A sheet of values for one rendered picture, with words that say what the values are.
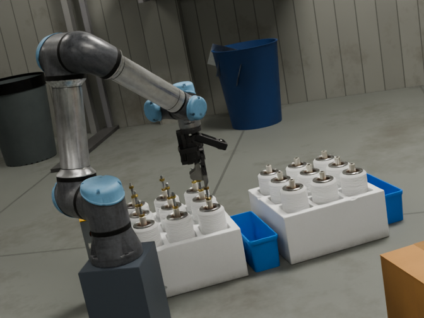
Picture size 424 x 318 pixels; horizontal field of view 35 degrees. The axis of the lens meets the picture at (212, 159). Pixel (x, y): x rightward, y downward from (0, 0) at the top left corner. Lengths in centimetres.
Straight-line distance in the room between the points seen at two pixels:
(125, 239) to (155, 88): 44
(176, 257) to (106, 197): 52
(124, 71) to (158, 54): 314
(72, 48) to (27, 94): 283
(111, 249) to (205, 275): 54
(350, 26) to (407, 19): 39
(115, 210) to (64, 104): 34
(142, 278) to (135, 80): 55
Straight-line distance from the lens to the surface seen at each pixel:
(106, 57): 188
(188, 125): 226
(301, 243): 243
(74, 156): 199
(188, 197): 256
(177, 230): 233
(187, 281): 236
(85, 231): 234
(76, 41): 189
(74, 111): 198
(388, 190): 276
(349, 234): 250
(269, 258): 242
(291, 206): 241
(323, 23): 499
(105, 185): 190
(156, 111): 216
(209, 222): 234
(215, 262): 236
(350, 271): 235
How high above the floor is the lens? 103
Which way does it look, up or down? 15 degrees down
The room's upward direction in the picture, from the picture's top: 11 degrees counter-clockwise
